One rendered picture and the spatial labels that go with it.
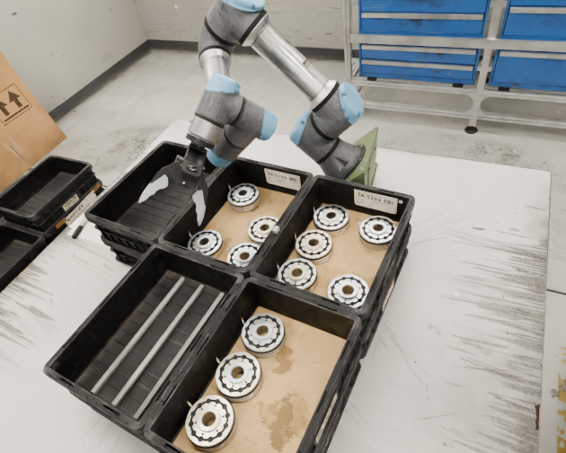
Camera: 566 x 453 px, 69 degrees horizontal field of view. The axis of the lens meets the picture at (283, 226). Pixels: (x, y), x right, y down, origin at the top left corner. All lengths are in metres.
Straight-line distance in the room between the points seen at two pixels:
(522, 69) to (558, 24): 0.27
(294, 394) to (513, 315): 0.62
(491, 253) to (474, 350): 0.33
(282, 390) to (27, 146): 3.17
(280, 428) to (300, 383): 0.10
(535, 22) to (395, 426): 2.23
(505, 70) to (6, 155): 3.42
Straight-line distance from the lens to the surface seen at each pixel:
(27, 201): 2.45
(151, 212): 1.44
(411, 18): 2.78
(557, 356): 2.08
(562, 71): 2.88
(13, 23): 4.10
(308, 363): 0.99
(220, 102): 0.99
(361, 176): 1.34
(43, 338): 1.48
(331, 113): 1.31
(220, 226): 1.29
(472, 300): 1.26
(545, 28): 2.77
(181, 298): 1.16
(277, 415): 0.96
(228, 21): 1.30
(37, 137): 3.84
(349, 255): 1.15
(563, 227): 2.54
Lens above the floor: 1.72
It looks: 46 degrees down
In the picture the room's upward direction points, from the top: 12 degrees counter-clockwise
